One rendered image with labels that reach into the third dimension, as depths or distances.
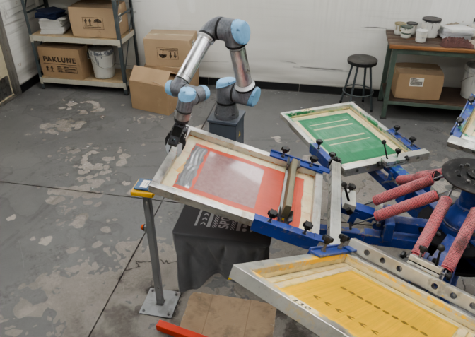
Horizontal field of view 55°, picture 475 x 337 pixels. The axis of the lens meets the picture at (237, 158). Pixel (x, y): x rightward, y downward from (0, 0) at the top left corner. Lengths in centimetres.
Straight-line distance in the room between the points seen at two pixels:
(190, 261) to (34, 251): 174
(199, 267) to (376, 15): 417
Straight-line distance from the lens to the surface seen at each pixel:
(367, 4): 581
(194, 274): 247
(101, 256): 366
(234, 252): 228
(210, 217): 235
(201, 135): 249
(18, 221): 422
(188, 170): 224
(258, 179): 234
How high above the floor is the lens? 244
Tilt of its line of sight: 32 degrees down
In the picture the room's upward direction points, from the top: straight up
